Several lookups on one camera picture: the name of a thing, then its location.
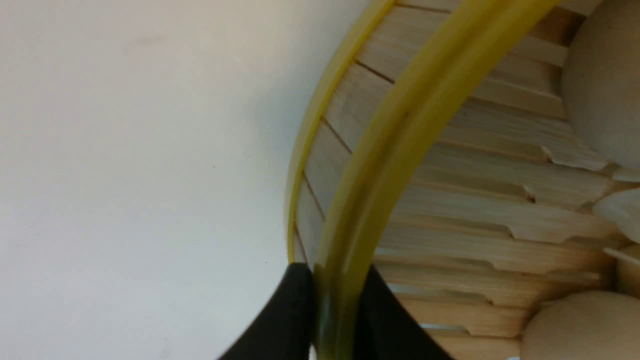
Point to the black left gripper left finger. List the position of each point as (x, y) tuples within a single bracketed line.
[(283, 330)]

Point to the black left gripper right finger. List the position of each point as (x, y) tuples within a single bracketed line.
[(384, 329)]

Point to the bamboo steamer yellow rim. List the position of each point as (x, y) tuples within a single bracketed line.
[(474, 212)]

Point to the white bun front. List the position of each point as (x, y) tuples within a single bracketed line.
[(590, 325)]

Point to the white round bun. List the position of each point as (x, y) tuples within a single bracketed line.
[(600, 82)]

